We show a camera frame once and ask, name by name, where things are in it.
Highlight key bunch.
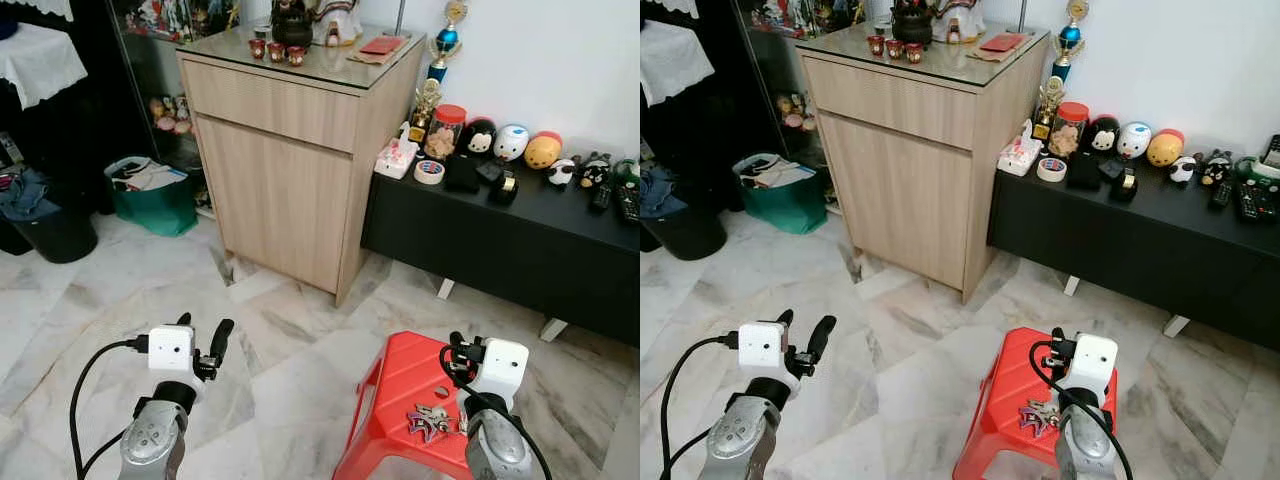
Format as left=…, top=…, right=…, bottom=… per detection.
left=407, top=403, right=464, bottom=443
left=1018, top=398, right=1064, bottom=438

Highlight red plastic stool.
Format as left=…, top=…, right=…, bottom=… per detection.
left=333, top=330, right=521, bottom=480
left=952, top=327, right=1119, bottom=480

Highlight black low sideboard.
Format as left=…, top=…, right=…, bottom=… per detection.
left=360, top=150, right=641, bottom=349
left=987, top=150, right=1280, bottom=351

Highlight green shopping bag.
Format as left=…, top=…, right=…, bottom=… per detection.
left=732, top=152, right=829, bottom=236
left=104, top=155, right=199, bottom=238

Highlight black bin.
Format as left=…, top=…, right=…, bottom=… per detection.
left=0, top=170, right=99, bottom=265
left=640, top=165, right=728, bottom=263

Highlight black pouch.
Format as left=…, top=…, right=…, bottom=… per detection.
left=1066, top=152, right=1103, bottom=192
left=444, top=153, right=481, bottom=194

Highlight pink tissue box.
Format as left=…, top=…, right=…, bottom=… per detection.
left=374, top=122, right=419, bottom=181
left=997, top=120, right=1043, bottom=178

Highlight blue jeans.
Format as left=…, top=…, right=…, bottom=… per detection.
left=0, top=165, right=56, bottom=223
left=640, top=165, right=691, bottom=221

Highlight light wooden cabinet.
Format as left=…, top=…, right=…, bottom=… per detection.
left=797, top=22, right=1051, bottom=303
left=177, top=25, right=429, bottom=306

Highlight black mouse plush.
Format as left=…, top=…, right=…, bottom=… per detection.
left=460, top=117, right=498, bottom=159
left=1084, top=115, right=1121, bottom=156

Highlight white plush toy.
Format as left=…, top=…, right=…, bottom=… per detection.
left=493, top=124, right=530, bottom=163
left=1117, top=122, right=1153, bottom=161

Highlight red lid snack jar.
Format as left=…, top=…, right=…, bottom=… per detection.
left=1048, top=101, right=1091, bottom=159
left=424, top=104, right=468, bottom=161

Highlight pink plush dolls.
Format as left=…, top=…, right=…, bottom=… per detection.
left=775, top=95, right=816, bottom=131
left=148, top=95, right=196, bottom=136

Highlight yellow plush toy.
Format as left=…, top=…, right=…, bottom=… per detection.
left=524, top=131, right=564, bottom=170
left=1146, top=128, right=1187, bottom=168

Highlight small black figure toy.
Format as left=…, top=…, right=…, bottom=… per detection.
left=580, top=152, right=613, bottom=191
left=1203, top=150, right=1235, bottom=189

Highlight small gold trophy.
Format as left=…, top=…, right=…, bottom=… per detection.
left=1033, top=76, right=1067, bottom=141
left=408, top=78, right=444, bottom=143

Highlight glass display cabinet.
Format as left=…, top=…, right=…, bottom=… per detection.
left=735, top=0, right=866, bottom=211
left=105, top=0, right=241, bottom=213

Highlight white cloth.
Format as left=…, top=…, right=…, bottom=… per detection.
left=640, top=20, right=716, bottom=108
left=0, top=22, right=89, bottom=111

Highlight red envelope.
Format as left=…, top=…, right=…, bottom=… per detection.
left=975, top=32, right=1031, bottom=63
left=350, top=35, right=411, bottom=66

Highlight blue and gold trophy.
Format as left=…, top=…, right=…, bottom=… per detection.
left=428, top=0, right=469, bottom=86
left=1052, top=0, right=1093, bottom=83

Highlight black teapot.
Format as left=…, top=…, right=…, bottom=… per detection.
left=270, top=0, right=315, bottom=48
left=892, top=0, right=936, bottom=46

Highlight white figurine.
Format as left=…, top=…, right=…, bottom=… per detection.
left=312, top=0, right=366, bottom=48
left=935, top=0, right=986, bottom=45

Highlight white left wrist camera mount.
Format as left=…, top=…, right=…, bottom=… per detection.
left=147, top=325, right=199, bottom=401
left=738, top=322, right=791, bottom=401

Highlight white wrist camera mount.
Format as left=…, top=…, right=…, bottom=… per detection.
left=1068, top=333, right=1120, bottom=406
left=147, top=325, right=199, bottom=401
left=478, top=338, right=531, bottom=403
left=738, top=322, right=791, bottom=401

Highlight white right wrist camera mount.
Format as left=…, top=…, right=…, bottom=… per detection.
left=1068, top=333, right=1120, bottom=406
left=478, top=338, right=531, bottom=403

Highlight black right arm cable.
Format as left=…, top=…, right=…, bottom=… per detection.
left=1027, top=342, right=1143, bottom=480
left=439, top=344, right=554, bottom=480

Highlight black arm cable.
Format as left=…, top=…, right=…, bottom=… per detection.
left=659, top=335, right=741, bottom=480
left=1027, top=342, right=1143, bottom=480
left=68, top=338, right=151, bottom=480
left=439, top=344, right=554, bottom=480

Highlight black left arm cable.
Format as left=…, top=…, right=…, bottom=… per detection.
left=659, top=335, right=741, bottom=480
left=68, top=338, right=151, bottom=480

